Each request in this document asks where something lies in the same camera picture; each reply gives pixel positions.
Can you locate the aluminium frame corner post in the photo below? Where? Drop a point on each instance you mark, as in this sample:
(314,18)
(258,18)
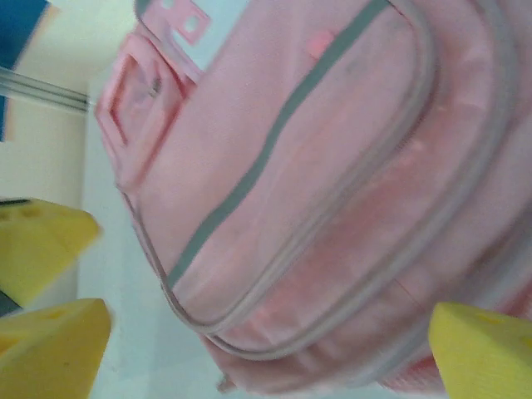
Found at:
(41,89)

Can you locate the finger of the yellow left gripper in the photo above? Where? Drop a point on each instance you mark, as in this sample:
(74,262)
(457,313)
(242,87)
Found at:
(41,245)

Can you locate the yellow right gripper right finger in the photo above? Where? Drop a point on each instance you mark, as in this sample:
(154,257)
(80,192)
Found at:
(486,361)

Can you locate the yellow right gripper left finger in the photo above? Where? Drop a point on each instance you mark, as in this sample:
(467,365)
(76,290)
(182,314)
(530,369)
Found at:
(45,357)

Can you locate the pink student backpack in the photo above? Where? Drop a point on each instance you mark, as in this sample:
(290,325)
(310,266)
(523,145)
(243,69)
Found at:
(332,166)

